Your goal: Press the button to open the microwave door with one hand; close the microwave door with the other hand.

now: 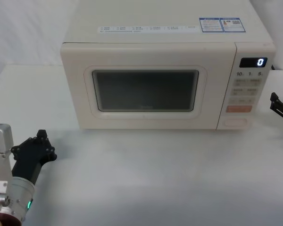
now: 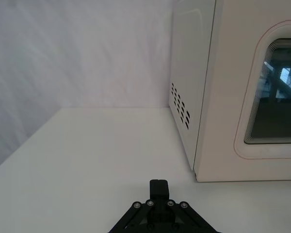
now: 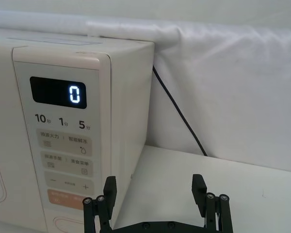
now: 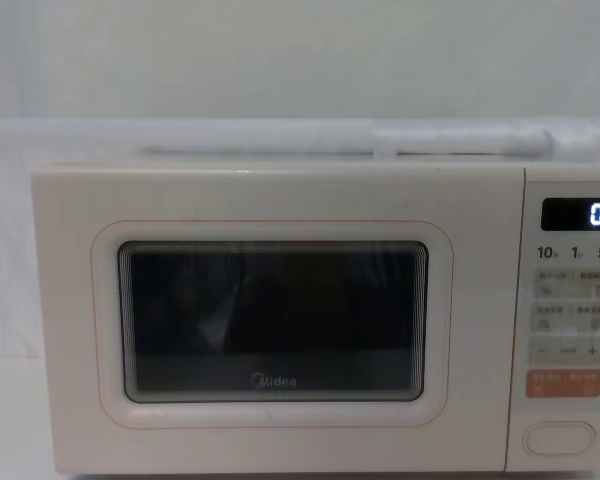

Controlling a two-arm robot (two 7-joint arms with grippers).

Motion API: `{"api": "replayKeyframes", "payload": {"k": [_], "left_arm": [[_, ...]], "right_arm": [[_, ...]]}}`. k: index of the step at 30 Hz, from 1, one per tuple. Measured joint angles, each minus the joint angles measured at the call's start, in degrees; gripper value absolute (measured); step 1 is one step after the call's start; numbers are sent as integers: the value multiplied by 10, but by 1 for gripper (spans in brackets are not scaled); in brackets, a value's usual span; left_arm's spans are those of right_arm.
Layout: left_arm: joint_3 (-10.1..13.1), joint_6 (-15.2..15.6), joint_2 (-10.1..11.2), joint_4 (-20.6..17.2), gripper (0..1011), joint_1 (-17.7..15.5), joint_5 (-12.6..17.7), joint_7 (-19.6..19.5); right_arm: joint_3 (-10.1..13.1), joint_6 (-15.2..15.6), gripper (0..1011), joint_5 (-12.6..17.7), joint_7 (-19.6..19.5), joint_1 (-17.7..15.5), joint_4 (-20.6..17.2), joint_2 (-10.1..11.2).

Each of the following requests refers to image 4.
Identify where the microwave control panel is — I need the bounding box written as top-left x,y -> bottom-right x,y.
510,167 -> 600,474

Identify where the cream microwave oven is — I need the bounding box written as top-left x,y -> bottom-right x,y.
30,160 -> 600,477

